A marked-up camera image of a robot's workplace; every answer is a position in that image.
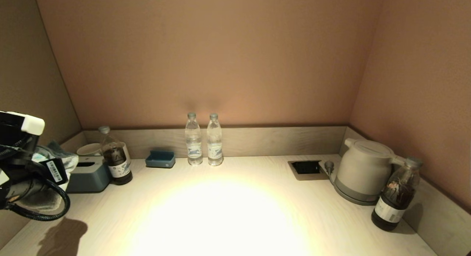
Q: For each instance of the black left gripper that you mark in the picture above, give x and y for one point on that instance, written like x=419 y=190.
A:
x=44 y=171

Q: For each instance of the light blue microfibre cloth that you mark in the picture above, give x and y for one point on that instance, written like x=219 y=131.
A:
x=71 y=162

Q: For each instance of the blue-grey tissue box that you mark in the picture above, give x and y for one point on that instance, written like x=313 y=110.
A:
x=92 y=178

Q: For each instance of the white ceramic cup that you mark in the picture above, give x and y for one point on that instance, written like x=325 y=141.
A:
x=88 y=149

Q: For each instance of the grey wooden upstand board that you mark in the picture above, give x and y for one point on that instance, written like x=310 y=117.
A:
x=441 y=226
x=11 y=228

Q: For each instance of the dark tea bottle white label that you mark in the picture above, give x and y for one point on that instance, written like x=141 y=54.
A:
x=116 y=156
x=395 y=197

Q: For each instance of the small blue tray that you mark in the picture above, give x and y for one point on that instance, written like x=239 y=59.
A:
x=160 y=161

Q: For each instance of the clear water bottle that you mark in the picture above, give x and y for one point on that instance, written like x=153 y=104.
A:
x=214 y=142
x=193 y=142

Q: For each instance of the recessed table socket box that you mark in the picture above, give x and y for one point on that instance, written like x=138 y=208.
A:
x=307 y=168

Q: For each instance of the grey power plug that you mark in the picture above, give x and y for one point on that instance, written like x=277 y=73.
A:
x=328 y=166

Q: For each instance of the grey kettle base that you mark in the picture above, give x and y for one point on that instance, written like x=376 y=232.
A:
x=353 y=199

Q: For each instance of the white electric kettle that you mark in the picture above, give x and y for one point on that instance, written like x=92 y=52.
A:
x=362 y=167

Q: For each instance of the wrist camera on white mount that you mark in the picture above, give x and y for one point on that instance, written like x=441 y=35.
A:
x=33 y=125

